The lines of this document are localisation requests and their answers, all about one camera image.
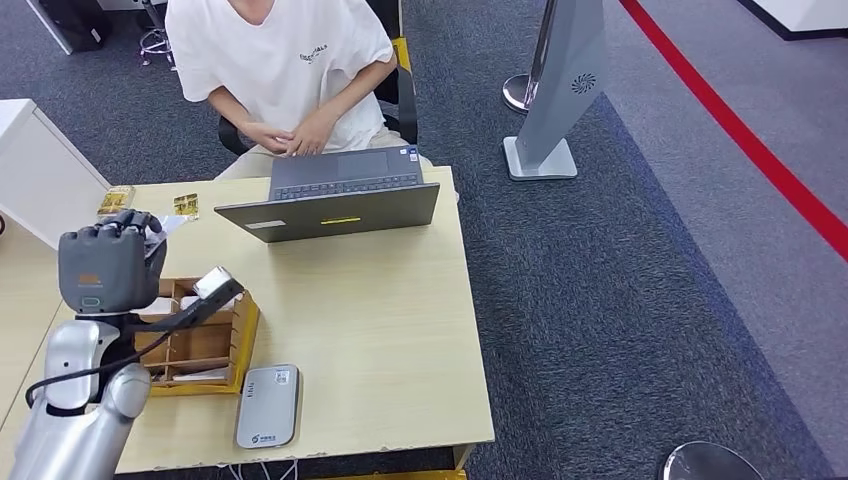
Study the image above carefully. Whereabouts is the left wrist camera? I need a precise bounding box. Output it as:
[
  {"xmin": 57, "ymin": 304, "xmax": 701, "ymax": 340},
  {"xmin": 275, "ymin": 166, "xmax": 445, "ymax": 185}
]
[{"xmin": 165, "ymin": 266, "xmax": 246, "ymax": 331}]

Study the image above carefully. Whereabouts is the grey floor sign stand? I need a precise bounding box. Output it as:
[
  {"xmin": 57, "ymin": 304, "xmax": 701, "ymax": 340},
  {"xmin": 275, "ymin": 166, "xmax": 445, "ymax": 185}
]
[{"xmin": 503, "ymin": 0, "xmax": 607, "ymax": 182}]

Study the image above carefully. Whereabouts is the thin white card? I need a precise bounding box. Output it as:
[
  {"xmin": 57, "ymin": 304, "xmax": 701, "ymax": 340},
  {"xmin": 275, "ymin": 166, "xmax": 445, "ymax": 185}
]
[{"xmin": 170, "ymin": 368, "xmax": 230, "ymax": 383}]

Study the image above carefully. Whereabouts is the chrome stool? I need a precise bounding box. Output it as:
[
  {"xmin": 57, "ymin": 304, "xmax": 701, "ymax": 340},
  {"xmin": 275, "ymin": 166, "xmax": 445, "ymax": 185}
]
[{"xmin": 137, "ymin": 0, "xmax": 179, "ymax": 71}]

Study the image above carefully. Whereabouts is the black office chair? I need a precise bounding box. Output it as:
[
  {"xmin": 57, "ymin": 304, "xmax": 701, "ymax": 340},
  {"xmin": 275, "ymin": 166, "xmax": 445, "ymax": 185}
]
[{"xmin": 218, "ymin": 0, "xmax": 420, "ymax": 158}]

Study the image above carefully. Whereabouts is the white platform black edge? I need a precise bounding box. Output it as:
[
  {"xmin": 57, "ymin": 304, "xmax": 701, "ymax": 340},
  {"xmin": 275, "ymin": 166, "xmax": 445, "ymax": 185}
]
[{"xmin": 735, "ymin": 0, "xmax": 848, "ymax": 42}]

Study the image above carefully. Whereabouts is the white ID card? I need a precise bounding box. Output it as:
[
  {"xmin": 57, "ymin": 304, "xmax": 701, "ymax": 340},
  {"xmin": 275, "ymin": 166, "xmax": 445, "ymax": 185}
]
[{"xmin": 146, "ymin": 215, "xmax": 190, "ymax": 256}]

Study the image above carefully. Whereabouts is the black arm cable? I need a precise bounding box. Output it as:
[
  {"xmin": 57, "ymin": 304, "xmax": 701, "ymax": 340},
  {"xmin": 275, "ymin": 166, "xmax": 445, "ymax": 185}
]
[{"xmin": 25, "ymin": 324, "xmax": 174, "ymax": 409}]

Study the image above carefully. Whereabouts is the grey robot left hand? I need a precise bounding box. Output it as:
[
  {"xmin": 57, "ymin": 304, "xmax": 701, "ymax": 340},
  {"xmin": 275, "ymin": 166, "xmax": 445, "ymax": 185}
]
[{"xmin": 58, "ymin": 209, "xmax": 168, "ymax": 317}]

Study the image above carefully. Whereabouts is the black bag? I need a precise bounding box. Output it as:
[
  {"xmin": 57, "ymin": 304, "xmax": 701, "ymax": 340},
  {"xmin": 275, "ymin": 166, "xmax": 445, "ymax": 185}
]
[{"xmin": 38, "ymin": 0, "xmax": 114, "ymax": 54}]

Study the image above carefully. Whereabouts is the white desk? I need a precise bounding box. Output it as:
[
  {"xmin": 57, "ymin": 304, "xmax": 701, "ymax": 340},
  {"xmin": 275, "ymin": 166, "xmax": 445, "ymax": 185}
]
[{"xmin": 23, "ymin": 0, "xmax": 170, "ymax": 57}]

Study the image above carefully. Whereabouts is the chrome stanchion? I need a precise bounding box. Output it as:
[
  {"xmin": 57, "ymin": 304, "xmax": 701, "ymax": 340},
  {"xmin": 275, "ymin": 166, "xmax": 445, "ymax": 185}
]
[
  {"xmin": 501, "ymin": 0, "xmax": 560, "ymax": 114},
  {"xmin": 662, "ymin": 441, "xmax": 766, "ymax": 480}
]

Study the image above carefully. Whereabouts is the person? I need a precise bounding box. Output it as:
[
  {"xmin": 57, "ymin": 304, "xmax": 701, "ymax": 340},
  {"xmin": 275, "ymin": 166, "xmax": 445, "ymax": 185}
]
[{"xmin": 164, "ymin": 0, "xmax": 435, "ymax": 181}]

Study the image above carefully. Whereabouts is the white cabinet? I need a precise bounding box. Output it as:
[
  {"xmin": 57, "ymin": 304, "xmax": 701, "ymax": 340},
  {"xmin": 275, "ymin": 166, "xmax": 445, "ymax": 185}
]
[{"xmin": 0, "ymin": 98, "xmax": 112, "ymax": 250}]

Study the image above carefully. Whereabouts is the person's right hand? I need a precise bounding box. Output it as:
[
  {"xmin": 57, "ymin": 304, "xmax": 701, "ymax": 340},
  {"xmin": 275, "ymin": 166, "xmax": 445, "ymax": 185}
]
[{"xmin": 239, "ymin": 121, "xmax": 296, "ymax": 155}]

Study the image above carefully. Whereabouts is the person's left hand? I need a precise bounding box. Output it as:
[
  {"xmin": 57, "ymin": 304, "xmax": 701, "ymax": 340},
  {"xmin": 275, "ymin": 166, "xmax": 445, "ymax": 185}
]
[{"xmin": 286, "ymin": 109, "xmax": 339, "ymax": 158}]

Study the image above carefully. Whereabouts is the grey laptop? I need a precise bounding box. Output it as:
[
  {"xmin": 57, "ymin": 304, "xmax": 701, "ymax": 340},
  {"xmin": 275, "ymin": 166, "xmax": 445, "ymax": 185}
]
[{"xmin": 213, "ymin": 145, "xmax": 441, "ymax": 244}]

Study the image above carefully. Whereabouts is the wooden organizer box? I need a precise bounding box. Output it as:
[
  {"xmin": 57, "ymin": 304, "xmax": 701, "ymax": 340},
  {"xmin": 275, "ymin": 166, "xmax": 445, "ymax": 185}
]
[{"xmin": 132, "ymin": 276, "xmax": 261, "ymax": 397}]

